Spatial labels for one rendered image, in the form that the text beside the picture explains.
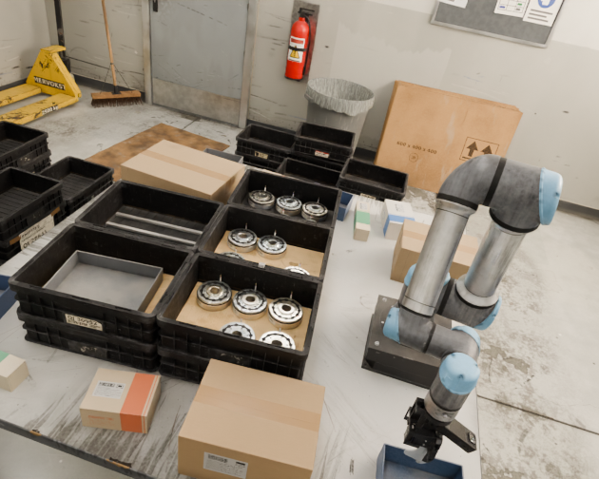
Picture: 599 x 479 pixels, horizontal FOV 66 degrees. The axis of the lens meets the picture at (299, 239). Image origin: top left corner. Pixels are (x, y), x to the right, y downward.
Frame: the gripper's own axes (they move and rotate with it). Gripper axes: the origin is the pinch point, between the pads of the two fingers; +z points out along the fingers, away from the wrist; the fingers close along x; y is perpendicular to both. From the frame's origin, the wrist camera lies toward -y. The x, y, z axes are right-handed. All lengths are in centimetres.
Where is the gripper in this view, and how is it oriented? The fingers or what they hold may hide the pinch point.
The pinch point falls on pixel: (421, 457)
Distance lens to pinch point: 131.8
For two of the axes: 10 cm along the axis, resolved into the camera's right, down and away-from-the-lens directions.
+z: -1.6, 8.0, 5.8
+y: -9.7, -2.4, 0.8
